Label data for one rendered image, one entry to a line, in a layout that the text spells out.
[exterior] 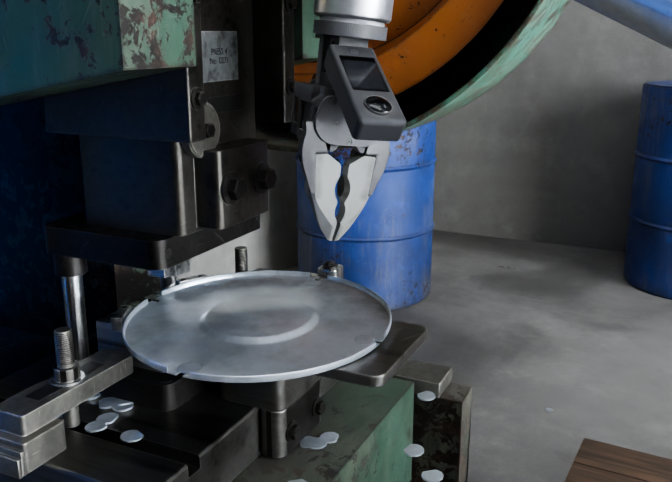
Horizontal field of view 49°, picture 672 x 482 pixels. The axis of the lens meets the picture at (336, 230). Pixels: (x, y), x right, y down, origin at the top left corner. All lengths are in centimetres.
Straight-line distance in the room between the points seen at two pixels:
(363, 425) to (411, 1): 58
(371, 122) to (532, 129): 343
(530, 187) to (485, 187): 24
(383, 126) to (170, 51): 19
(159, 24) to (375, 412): 52
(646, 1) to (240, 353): 49
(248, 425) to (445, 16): 58
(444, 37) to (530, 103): 303
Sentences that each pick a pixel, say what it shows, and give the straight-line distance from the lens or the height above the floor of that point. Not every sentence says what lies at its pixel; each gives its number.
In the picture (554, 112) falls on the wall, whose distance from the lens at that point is 403.
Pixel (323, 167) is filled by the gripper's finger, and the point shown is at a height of 96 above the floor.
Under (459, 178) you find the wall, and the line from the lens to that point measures 419.
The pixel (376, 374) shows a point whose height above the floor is 78.
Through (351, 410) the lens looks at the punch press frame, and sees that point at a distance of 93.
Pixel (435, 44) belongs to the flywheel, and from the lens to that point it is 104.
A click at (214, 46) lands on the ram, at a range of 79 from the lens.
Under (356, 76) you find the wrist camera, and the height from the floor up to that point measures 105.
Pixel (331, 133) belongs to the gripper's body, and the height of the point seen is 100.
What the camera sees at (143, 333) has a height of 78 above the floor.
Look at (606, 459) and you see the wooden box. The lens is 148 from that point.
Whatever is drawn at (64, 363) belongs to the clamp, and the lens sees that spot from 79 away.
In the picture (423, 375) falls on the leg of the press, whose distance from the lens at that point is 103.
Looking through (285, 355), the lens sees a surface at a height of 78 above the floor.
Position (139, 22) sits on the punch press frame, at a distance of 63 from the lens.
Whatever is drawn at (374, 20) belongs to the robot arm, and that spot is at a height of 110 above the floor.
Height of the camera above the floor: 109
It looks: 15 degrees down
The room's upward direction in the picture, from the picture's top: straight up
